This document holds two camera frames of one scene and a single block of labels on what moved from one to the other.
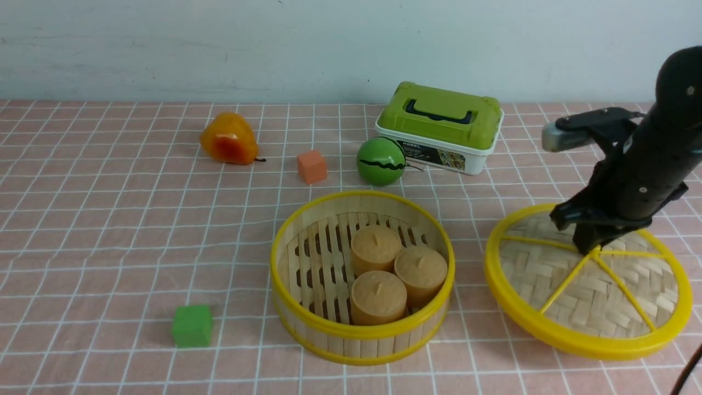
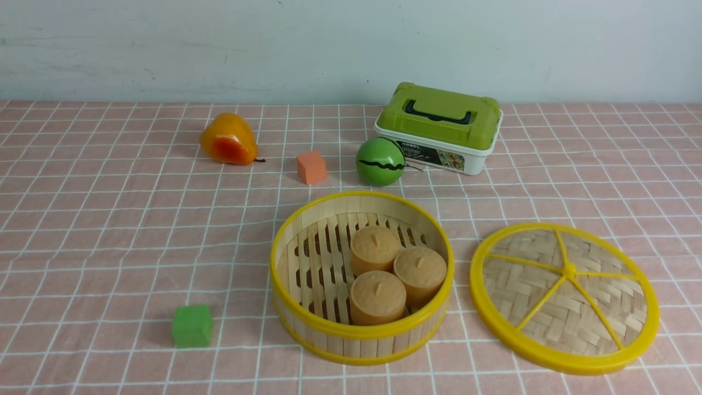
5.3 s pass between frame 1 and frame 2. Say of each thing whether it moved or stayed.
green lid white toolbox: stayed
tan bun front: stayed
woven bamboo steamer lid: moved
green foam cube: stayed
